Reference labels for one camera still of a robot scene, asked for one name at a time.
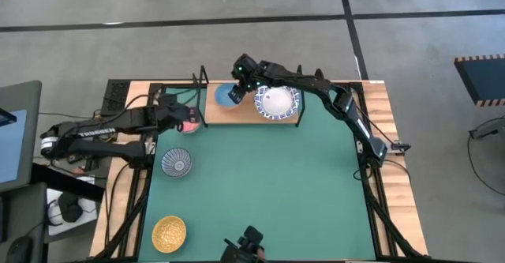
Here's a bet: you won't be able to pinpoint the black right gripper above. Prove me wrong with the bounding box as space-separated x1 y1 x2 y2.
228 54 265 106

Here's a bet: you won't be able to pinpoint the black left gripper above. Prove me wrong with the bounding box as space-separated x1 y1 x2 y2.
155 96 204 132

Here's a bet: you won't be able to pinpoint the red white patterned bowl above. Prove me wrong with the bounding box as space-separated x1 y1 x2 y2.
177 118 203 135

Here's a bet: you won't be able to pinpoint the blue white paper bowl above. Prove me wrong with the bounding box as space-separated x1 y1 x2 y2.
253 84 301 121

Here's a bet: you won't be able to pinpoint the blue white striped bowl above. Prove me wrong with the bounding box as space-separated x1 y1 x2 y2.
160 147 193 178

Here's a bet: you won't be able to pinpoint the yellow patterned bowl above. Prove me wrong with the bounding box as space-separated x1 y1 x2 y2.
151 215 188 254

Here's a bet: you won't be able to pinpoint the wooden shelf black metal legs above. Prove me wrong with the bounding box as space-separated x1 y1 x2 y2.
192 64 325 129

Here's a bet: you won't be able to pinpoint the black vented box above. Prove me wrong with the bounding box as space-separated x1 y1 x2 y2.
100 79 132 117

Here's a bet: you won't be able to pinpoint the green table mat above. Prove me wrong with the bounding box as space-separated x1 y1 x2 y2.
137 83 376 262

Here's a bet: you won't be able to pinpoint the white paper sheet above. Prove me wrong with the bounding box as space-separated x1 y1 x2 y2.
46 175 99 236

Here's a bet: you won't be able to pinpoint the small black clamp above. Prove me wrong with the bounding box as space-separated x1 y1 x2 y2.
388 140 412 154

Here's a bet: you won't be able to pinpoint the black computer mouse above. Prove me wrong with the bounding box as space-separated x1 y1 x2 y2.
2 235 35 263

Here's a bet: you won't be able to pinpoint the black yellow striped floor mat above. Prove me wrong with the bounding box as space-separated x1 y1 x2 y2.
452 53 505 107

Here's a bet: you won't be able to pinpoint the black floor device with cable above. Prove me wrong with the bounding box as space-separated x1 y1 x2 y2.
468 115 505 141

